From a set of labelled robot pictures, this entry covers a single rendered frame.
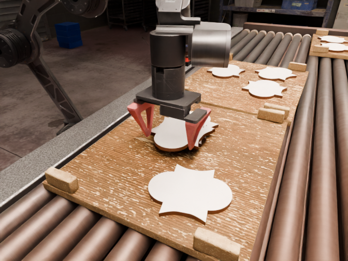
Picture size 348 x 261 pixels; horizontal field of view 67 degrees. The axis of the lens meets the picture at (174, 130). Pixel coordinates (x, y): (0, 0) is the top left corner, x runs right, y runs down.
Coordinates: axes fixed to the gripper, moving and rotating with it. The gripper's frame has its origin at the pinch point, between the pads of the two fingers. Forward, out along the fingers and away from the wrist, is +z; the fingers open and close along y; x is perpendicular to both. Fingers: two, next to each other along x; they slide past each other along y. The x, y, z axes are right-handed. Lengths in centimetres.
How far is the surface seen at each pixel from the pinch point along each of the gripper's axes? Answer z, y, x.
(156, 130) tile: 0.3, 4.2, -1.9
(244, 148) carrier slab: 3.0, -12.9, -8.3
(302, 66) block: 0, -17, -64
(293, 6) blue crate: 14, 39, -488
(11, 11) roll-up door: 22, 468, -264
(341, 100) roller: 4, -30, -48
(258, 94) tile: 1.4, -9.1, -34.6
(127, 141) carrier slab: 2.9, 9.5, 1.3
